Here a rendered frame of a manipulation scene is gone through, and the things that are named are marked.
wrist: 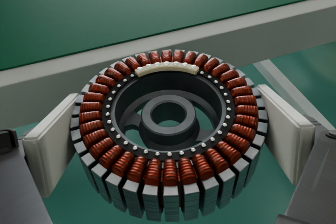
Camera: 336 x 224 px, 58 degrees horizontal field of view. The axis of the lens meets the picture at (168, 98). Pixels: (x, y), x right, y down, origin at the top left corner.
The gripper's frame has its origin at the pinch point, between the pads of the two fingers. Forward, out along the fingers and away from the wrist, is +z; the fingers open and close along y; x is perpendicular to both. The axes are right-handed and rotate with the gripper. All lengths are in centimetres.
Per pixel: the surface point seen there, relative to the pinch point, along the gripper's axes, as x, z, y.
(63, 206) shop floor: -52, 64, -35
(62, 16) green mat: 6.0, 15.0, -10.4
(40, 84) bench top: 0.8, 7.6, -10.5
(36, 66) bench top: 2.2, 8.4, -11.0
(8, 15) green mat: 6.4, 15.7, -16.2
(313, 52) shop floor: -18, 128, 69
